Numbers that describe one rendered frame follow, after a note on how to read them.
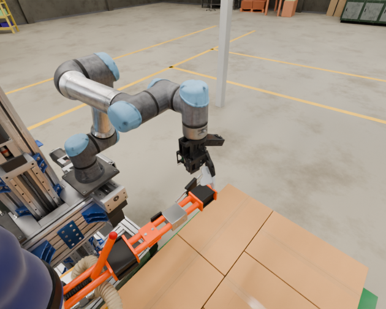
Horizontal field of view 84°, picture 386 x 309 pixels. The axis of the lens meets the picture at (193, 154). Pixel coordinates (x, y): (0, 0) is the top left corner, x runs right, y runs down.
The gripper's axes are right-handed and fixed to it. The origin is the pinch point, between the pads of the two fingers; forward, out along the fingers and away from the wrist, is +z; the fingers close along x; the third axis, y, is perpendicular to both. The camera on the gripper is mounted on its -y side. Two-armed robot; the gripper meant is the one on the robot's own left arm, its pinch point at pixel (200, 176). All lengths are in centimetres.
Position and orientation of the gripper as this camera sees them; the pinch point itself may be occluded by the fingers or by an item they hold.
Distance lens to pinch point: 79.1
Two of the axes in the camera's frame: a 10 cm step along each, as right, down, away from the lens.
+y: -7.6, 4.4, -4.8
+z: 0.2, 7.6, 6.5
